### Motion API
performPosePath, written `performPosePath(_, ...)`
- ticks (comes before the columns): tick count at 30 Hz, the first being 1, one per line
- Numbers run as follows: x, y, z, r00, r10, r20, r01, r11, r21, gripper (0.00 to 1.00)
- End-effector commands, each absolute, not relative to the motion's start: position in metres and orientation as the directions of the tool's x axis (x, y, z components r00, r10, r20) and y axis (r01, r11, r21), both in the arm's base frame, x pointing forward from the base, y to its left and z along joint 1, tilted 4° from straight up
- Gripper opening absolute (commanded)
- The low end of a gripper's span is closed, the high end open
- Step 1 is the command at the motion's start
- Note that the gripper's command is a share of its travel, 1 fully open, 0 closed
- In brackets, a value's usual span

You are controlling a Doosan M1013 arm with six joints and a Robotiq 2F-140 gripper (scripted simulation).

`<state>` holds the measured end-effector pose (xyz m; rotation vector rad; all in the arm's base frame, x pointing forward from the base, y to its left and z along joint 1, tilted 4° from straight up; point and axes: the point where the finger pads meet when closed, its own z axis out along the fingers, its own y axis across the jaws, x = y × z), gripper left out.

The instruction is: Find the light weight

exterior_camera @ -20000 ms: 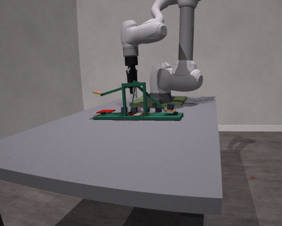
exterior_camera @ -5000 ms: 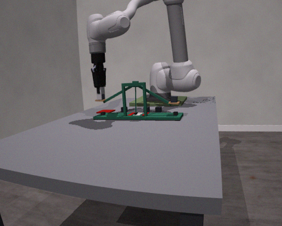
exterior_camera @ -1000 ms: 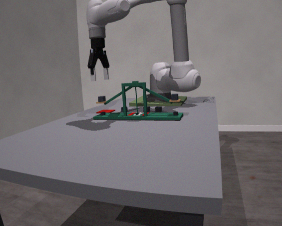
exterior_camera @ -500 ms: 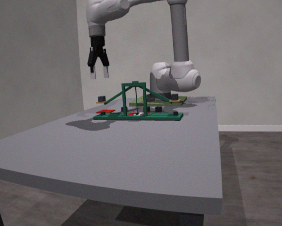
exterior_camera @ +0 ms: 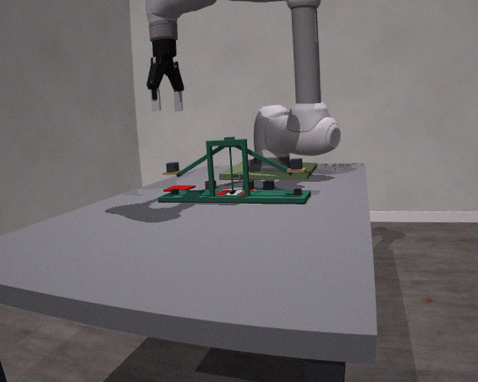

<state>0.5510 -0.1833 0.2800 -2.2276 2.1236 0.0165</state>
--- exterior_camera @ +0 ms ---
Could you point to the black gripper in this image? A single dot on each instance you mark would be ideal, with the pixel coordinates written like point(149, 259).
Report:
point(162, 63)

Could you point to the red flat square plate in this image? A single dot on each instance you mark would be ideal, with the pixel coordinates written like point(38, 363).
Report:
point(182, 187)

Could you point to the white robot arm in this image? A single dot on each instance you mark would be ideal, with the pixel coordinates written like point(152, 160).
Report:
point(310, 130)

